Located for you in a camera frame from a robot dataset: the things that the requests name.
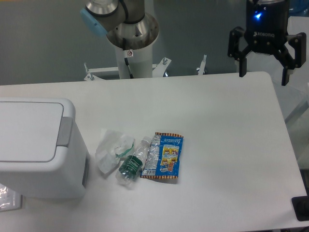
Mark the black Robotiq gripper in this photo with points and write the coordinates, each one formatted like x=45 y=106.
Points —
x=266 y=33

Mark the white push-lid trash can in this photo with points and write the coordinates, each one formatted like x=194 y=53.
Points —
x=42 y=152

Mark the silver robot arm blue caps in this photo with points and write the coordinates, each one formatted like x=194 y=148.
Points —
x=133 y=32

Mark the blue water jug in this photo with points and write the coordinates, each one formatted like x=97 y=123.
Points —
x=299 y=8

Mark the blue snack wrapper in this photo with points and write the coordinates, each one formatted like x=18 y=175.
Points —
x=163 y=159

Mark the black device at table edge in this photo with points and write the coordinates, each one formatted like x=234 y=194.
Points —
x=301 y=207

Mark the crushed green-label plastic bottle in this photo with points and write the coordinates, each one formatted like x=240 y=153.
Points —
x=134 y=164

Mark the crumpled clear plastic bag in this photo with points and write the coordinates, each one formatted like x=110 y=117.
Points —
x=113 y=147

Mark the clear plastic packet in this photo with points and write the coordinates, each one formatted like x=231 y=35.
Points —
x=9 y=199

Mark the white pedestal base frame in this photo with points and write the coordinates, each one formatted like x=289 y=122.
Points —
x=92 y=74

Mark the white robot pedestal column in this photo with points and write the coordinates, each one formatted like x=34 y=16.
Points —
x=135 y=63

